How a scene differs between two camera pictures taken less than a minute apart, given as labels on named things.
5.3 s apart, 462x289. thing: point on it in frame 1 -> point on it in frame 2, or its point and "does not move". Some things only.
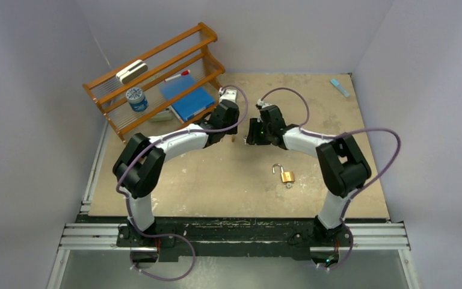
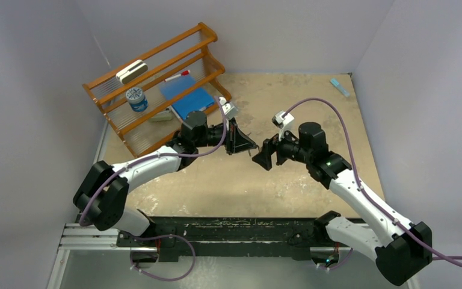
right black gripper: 253,137 -> 264,158
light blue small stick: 340,87 does not move
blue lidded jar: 135,96 does not move
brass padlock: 287,176 -> 252,152
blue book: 186,107 does not move
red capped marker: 183,73 does not move
